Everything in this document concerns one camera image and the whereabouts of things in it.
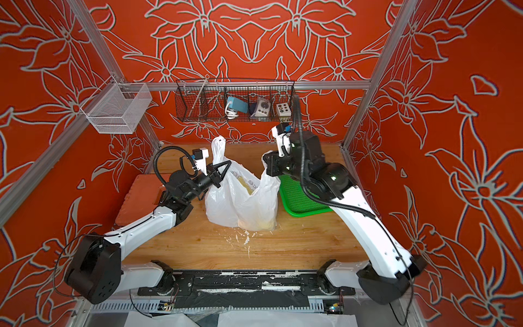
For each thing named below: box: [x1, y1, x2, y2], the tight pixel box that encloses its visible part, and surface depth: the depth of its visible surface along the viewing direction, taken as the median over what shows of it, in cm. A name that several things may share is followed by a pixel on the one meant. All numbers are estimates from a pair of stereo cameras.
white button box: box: [276, 102, 292, 117], surface depth 96 cm
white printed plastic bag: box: [204, 135, 281, 232], surface depth 73 cm
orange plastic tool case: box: [115, 173, 171, 225], surface depth 93 cm
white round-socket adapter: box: [249, 96, 272, 118], surface depth 93 cm
